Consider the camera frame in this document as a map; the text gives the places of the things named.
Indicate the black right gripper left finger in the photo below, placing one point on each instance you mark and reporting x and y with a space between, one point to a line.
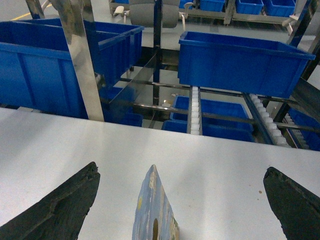
60 214

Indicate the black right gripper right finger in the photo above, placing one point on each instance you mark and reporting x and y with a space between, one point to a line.
297 208

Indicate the flower gift bag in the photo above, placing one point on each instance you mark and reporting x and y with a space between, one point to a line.
154 217

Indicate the divided blue bin left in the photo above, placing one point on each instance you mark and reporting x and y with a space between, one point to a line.
36 69

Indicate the blue bin centre shelf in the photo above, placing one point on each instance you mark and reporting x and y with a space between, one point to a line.
241 64

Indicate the grey office chair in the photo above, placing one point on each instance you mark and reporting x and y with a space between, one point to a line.
142 12

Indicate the steel rack upright post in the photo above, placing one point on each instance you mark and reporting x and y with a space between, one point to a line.
78 23

